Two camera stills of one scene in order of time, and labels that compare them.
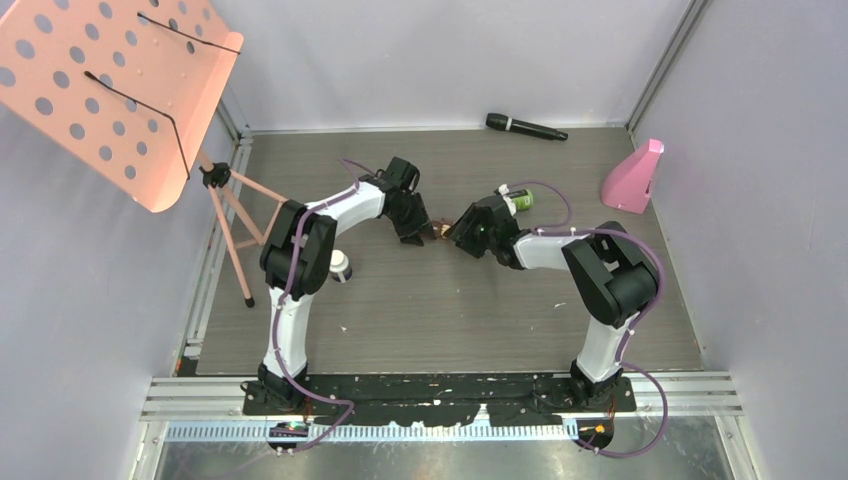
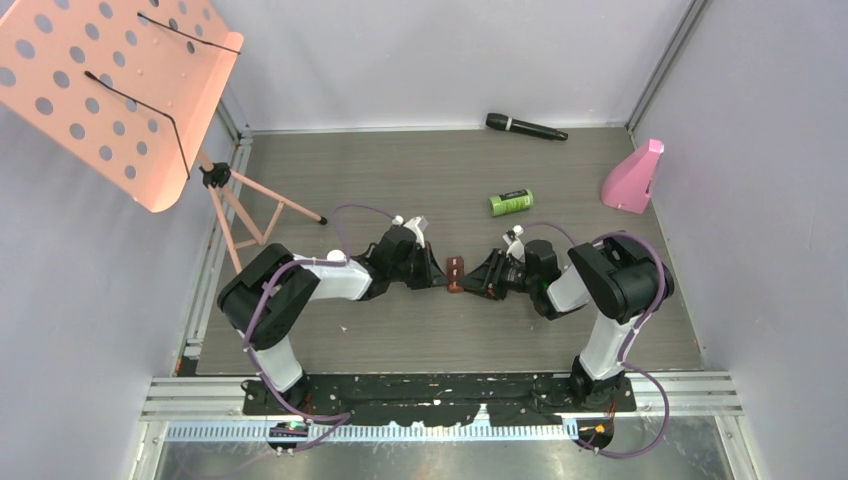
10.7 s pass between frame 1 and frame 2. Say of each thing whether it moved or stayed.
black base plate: stayed
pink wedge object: stayed
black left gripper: moved
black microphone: stayed
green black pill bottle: stayed
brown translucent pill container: moved
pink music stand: stayed
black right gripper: moved
